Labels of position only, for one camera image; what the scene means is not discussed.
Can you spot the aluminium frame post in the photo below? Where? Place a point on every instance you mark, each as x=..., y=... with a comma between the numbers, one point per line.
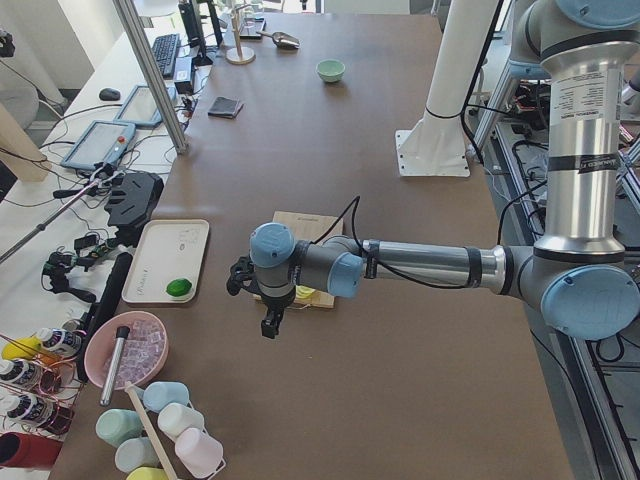
x=133, y=27

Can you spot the teach pendant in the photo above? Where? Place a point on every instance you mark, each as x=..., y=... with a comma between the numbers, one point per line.
x=103, y=142
x=140, y=109

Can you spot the pink bowl with ice cubes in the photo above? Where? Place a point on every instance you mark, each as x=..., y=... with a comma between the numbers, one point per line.
x=144, y=354

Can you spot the near teach pendant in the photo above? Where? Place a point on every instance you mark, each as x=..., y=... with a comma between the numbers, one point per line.
x=103, y=142

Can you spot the white plastic cup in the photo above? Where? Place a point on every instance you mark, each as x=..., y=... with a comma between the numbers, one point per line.
x=175, y=418

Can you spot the green lime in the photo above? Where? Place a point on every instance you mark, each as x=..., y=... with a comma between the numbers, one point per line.
x=179, y=287

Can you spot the green plastic cup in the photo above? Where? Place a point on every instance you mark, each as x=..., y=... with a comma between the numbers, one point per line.
x=115, y=426

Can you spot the pink plastic cup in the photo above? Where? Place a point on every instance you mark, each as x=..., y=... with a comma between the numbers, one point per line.
x=201, y=454

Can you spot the bamboo cutting board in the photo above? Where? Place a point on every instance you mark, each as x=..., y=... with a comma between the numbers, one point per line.
x=310, y=227

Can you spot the grey folded cloth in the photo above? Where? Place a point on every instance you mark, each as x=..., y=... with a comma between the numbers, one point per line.
x=223, y=107

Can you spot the metal muddler tube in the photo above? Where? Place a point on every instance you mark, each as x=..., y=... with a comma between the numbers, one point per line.
x=122, y=334

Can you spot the metal scoop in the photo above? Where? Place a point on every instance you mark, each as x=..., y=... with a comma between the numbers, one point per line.
x=282, y=40

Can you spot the black computer mouse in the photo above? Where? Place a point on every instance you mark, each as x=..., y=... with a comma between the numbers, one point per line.
x=109, y=94

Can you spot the blue plastic cup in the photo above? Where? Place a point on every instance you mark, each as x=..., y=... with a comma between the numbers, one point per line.
x=159, y=394

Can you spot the wooden stand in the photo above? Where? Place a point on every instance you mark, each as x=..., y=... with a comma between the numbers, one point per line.
x=237, y=54

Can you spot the wooden cup rack stick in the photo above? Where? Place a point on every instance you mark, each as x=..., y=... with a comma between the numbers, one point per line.
x=164, y=460

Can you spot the white camera pole base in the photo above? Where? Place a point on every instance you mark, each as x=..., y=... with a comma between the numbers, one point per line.
x=435, y=146

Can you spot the black keyboard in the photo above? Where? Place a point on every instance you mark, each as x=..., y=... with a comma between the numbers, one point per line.
x=165, y=50

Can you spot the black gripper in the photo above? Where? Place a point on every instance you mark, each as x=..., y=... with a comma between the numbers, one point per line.
x=274, y=303

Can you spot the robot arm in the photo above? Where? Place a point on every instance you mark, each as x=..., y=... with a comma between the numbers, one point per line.
x=573, y=274

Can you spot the far teach pendant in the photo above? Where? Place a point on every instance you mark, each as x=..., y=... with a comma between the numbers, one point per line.
x=140, y=109

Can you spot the cream rabbit tray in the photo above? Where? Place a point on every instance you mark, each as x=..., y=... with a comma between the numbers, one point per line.
x=167, y=250

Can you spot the green ceramic bowl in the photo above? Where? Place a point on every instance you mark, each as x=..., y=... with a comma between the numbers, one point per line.
x=330, y=70

